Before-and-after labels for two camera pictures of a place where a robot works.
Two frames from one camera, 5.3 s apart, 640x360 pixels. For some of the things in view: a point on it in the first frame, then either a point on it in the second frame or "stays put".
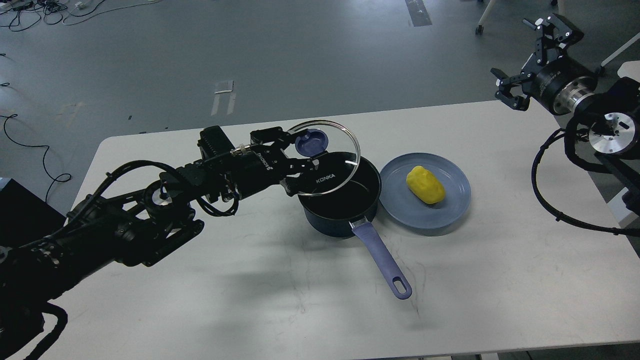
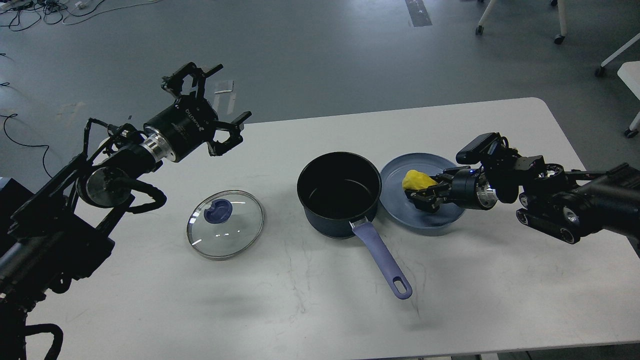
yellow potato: (425, 185) stays put
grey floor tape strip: (418, 13) stays put
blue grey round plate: (399, 203) stays put
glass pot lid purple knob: (311, 142) → (219, 211)
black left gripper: (257, 167) → (185, 126)
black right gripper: (559, 82) → (469, 189)
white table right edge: (630, 69) stays put
